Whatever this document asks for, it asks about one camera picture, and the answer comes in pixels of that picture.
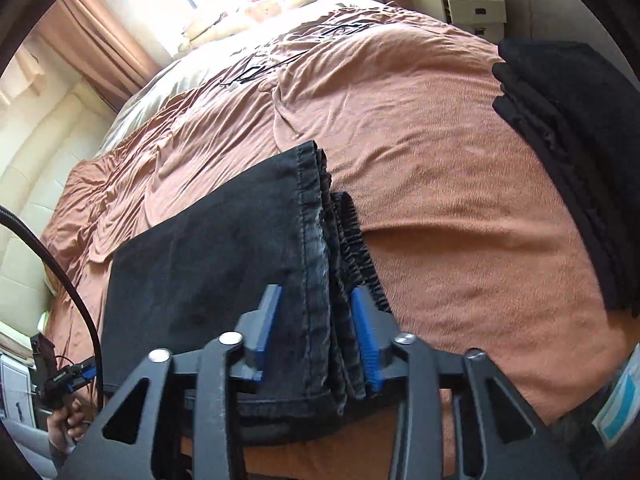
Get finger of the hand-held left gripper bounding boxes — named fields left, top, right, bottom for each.
left=70, top=359, right=100, bottom=391

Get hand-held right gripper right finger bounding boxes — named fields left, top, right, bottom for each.
left=349, top=286, right=581, bottom=480

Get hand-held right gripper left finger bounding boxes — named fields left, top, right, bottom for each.
left=57, top=284, right=285, bottom=480

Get black pants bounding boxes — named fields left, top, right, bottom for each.
left=102, top=140, right=393, bottom=446

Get person's left hand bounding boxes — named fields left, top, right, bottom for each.
left=47, top=400, right=89, bottom=455

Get white bedside drawer unit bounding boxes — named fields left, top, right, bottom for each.
left=0, top=352, right=38, bottom=426

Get brown blanket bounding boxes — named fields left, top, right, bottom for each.
left=40, top=0, right=640, bottom=480

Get cream padded headboard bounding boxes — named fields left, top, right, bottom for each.
left=0, top=85, right=116, bottom=321

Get light blue white packet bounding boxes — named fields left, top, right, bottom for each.
left=592, top=345, right=640, bottom=448

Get stack of folded black clothes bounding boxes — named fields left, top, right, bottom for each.
left=492, top=37, right=640, bottom=318

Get bear print cream pillow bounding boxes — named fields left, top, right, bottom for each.
left=180, top=0, right=351, bottom=53

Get brown curtain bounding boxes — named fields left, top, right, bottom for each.
left=25, top=0, right=168, bottom=113

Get cream drawer cabinet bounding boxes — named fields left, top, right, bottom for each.
left=410, top=0, right=507, bottom=43

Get black braided cable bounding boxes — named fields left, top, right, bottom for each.
left=0, top=204, right=106, bottom=411

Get thin black charging cable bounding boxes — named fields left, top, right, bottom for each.
left=220, top=22, right=371, bottom=88

